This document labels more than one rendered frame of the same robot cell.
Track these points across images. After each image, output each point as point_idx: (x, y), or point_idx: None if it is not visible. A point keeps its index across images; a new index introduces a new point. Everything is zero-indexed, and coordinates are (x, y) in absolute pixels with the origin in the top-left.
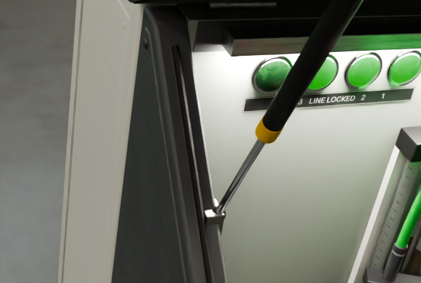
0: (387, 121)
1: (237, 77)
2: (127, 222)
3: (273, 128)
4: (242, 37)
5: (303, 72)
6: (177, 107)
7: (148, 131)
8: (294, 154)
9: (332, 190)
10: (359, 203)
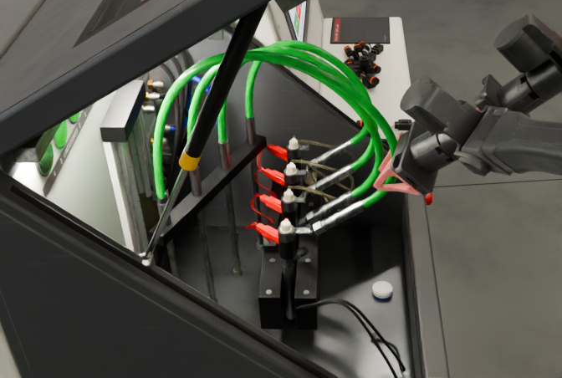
0: (93, 130)
1: (32, 177)
2: (42, 354)
3: (201, 153)
4: (36, 142)
5: (224, 98)
6: (59, 223)
7: (33, 266)
8: (75, 201)
9: (98, 205)
10: (109, 200)
